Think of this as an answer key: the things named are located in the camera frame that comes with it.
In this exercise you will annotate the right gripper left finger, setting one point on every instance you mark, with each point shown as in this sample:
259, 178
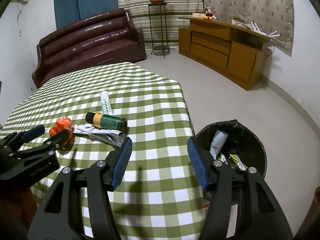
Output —
59, 215

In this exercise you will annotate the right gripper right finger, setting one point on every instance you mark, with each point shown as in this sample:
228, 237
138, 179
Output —
259, 215

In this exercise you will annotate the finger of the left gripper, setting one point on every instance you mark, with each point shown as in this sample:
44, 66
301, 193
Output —
51, 144
13, 141

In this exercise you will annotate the small orange plastic bag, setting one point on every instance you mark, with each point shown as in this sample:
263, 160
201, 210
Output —
62, 123

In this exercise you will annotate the green glass bottle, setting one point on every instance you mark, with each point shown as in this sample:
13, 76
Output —
104, 121

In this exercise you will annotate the white green snack wrapper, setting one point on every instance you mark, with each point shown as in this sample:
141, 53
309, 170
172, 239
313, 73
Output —
233, 161

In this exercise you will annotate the grey white wrapper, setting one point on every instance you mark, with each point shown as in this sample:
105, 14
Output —
109, 136

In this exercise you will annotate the white toothpaste tube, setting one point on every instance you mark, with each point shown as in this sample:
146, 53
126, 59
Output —
105, 103

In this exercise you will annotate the black lined trash bin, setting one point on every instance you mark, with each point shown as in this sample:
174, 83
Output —
241, 141

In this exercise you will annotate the wooden chair edge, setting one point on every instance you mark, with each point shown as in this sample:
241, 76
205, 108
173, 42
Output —
312, 218

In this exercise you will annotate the dark red leather sofa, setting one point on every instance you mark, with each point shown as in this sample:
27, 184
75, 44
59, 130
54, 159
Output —
107, 38

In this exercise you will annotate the black metal plant stand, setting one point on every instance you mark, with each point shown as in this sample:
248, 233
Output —
164, 44

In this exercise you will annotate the striped curtain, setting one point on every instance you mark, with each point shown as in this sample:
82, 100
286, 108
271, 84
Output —
177, 10

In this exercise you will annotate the wooden TV cabinet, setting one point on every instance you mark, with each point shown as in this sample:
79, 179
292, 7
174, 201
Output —
237, 53

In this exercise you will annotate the cream box on cabinet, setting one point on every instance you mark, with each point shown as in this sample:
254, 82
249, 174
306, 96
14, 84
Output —
199, 16

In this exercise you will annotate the small plush toy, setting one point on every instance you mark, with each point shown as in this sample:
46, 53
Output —
209, 14

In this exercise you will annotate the beige diamond pattern curtain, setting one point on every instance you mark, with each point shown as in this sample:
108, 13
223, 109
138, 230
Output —
275, 17

